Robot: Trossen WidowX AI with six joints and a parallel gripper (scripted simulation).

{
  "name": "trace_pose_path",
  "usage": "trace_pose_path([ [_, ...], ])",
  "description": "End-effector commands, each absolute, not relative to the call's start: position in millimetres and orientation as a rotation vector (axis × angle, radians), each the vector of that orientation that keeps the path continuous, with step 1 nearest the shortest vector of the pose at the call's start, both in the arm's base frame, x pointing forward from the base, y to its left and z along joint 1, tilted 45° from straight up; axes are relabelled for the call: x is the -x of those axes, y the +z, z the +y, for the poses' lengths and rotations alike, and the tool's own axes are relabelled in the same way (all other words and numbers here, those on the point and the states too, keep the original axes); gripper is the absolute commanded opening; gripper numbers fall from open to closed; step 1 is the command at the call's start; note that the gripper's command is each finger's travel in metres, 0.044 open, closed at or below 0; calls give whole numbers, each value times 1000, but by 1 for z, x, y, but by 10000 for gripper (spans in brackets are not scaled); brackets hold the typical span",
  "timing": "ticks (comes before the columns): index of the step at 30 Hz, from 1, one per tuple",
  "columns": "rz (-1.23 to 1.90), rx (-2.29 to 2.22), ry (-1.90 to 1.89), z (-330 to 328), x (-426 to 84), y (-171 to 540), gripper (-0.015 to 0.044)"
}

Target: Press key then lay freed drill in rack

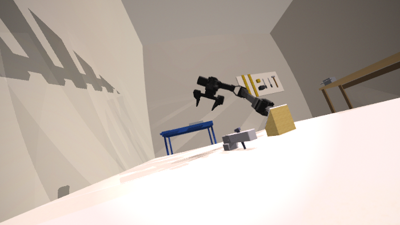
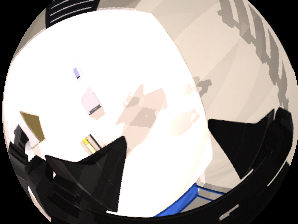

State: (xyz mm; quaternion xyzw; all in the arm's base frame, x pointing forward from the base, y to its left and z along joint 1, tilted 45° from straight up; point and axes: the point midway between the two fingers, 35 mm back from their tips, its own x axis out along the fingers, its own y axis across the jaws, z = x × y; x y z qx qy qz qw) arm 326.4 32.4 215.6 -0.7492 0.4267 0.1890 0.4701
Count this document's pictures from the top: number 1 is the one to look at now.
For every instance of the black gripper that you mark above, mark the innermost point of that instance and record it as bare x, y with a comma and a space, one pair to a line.
218, 100

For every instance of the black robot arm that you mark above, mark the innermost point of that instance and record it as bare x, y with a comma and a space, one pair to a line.
212, 84

